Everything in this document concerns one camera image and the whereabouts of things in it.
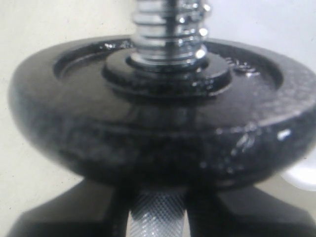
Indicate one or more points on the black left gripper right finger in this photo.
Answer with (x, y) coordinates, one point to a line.
(247, 212)

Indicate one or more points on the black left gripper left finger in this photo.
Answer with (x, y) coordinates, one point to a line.
(86, 210)

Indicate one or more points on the chrome threaded dumbbell bar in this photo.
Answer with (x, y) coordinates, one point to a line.
(169, 34)

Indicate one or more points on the white rectangular plastic tray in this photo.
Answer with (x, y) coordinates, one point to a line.
(303, 174)

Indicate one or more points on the black far weight plate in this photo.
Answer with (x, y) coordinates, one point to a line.
(246, 114)

